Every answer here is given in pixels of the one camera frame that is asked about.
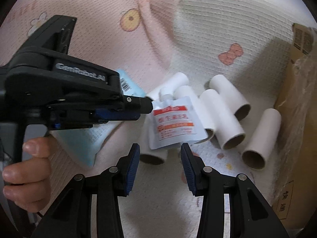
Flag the blue white wipes packet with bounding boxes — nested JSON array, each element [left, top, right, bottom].
[[51, 68, 145, 168]]

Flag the white red spout pouch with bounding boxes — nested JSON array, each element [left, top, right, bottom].
[[149, 86, 208, 150]]

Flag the person left hand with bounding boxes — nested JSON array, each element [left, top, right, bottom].
[[2, 135, 57, 213]]

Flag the brown cardboard box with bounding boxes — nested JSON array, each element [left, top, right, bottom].
[[273, 23, 316, 229]]

